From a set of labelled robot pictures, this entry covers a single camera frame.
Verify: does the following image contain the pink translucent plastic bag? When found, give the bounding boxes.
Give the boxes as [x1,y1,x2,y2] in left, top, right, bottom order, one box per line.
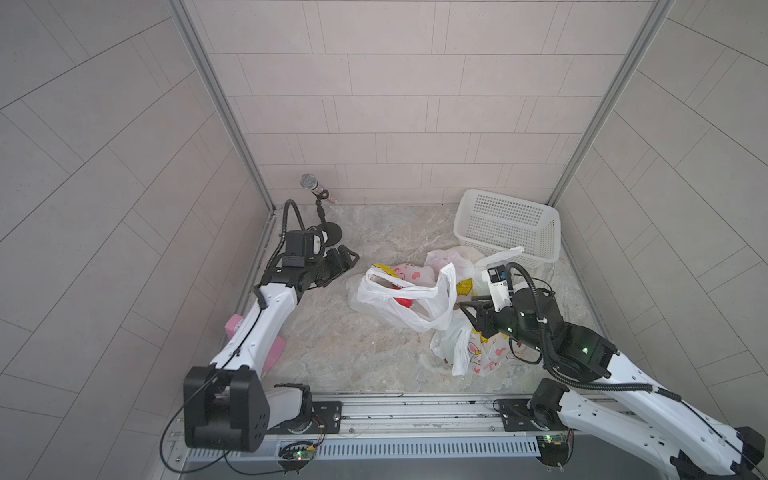
[393,246,484,287]

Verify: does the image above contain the white translucent plastic bag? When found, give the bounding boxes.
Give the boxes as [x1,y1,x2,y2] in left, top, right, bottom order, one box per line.
[347,247,523,333]

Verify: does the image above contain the red apple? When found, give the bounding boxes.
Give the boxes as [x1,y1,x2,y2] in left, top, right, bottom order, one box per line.
[395,297,413,308]

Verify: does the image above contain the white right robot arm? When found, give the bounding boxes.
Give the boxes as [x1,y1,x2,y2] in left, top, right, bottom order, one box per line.
[459,288,766,479]

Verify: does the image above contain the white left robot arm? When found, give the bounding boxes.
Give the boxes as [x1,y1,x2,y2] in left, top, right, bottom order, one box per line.
[183,245,359,452]

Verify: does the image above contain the cartoon printed plastic bag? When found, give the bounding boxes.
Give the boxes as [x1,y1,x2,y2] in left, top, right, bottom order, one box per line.
[430,310,514,377]

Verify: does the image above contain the silver microphone on black stand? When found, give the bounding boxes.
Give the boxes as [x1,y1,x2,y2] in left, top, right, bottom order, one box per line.
[300,173,343,246]

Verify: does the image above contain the white perforated plastic basket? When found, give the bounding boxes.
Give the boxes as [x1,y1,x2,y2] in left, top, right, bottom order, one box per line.
[454,189,561,268]

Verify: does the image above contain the pink box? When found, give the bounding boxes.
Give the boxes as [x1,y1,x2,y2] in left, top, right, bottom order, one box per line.
[219,310,288,377]

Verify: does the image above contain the left green circuit board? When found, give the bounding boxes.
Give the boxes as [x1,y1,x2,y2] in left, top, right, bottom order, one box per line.
[278,441,317,462]

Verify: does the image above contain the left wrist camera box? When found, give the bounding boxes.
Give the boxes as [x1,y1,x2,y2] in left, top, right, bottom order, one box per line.
[282,230,325,268]

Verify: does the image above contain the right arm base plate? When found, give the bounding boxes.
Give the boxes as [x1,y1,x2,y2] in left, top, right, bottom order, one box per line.
[493,398,568,432]

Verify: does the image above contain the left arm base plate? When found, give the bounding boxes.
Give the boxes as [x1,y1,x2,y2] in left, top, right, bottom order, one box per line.
[267,401,343,435]

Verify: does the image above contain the aluminium mounting rail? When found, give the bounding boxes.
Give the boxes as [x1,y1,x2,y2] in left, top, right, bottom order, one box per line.
[170,392,667,442]

